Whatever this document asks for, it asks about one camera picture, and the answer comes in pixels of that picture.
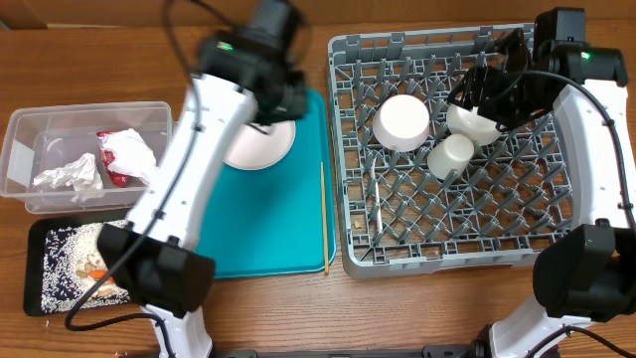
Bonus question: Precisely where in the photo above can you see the white bowl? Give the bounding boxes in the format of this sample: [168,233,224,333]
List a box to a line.
[446,104,501,146]

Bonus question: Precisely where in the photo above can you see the large white plate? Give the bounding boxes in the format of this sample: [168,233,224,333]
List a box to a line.
[225,121,296,170]

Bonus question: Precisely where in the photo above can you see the white cup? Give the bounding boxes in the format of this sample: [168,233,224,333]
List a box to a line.
[427,134,475,179]

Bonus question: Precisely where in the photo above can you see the pink saucer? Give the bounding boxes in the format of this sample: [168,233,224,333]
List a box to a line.
[373,94,430,152]

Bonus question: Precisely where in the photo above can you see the white plastic fork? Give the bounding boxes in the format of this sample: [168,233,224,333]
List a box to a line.
[370,156,384,238]

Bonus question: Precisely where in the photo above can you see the white tissue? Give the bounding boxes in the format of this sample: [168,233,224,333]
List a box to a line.
[104,128,157,185]

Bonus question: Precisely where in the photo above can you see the white paper napkin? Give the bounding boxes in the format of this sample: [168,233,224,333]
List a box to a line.
[32,153,103,191]

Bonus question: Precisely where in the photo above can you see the orange carrot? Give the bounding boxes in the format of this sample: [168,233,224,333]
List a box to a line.
[88,269,107,281]

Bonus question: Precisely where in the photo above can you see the cooked rice with peanuts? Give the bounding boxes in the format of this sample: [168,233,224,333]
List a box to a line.
[40,223,107,314]

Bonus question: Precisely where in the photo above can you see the red snack wrapper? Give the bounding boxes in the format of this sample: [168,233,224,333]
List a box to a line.
[96,131,129,188]

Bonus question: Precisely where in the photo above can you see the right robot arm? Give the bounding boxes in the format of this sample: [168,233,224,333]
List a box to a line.
[447,7,635,357]

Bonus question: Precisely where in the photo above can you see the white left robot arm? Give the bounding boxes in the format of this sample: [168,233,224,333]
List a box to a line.
[97,1,308,357]

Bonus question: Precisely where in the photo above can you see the clear plastic waste bin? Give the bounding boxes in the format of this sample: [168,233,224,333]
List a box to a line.
[1,101,175,215]

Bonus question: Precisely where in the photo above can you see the wooden chopstick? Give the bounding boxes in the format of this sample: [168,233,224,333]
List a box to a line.
[320,162,330,275]

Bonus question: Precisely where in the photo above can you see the teal plastic tray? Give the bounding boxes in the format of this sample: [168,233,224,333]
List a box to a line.
[196,90,337,279]

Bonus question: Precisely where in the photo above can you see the grey plastic dish rack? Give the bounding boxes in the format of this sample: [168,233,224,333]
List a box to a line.
[327,23,573,278]

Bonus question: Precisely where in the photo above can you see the black rectangular tray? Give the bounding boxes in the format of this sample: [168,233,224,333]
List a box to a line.
[23,209,127,316]

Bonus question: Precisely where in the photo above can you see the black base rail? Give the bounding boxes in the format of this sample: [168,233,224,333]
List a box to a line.
[209,341,490,358]

